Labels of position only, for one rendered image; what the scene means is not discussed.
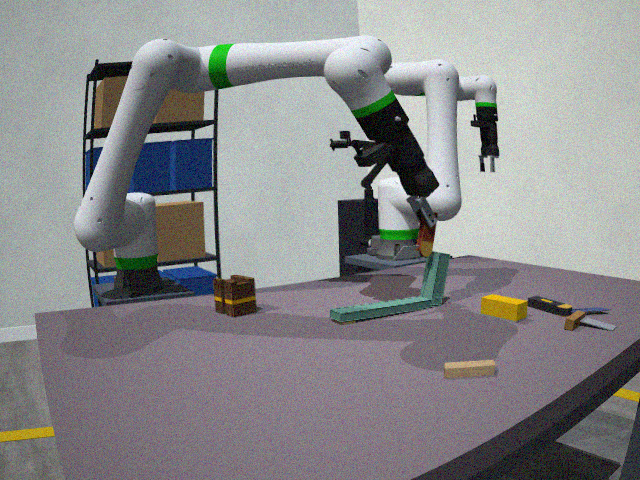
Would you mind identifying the green l-shaped bar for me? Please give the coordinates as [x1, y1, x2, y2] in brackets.
[330, 251, 450, 322]

